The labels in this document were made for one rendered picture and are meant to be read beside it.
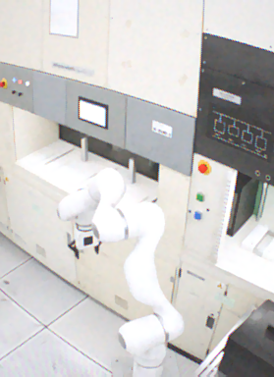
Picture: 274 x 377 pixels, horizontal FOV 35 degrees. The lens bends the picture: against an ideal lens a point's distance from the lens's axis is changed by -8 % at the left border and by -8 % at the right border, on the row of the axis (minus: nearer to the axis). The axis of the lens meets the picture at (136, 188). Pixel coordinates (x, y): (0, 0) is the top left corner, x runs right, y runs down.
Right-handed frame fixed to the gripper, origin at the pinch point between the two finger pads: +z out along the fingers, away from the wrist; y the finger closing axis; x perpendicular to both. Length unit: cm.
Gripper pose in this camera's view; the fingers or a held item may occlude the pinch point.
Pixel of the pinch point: (86, 253)
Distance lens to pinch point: 199.2
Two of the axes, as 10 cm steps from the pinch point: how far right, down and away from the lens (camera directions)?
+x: -4.5, -5.0, 7.5
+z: -0.3, 8.4, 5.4
